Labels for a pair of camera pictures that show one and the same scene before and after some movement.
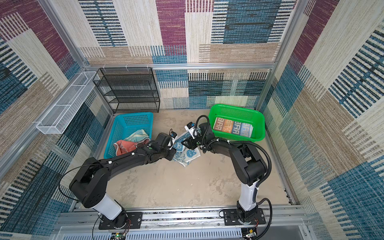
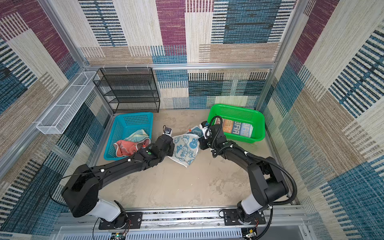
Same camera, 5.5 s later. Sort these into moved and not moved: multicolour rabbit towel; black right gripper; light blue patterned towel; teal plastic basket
Moved: black right gripper
Not moved: teal plastic basket; light blue patterned towel; multicolour rabbit towel
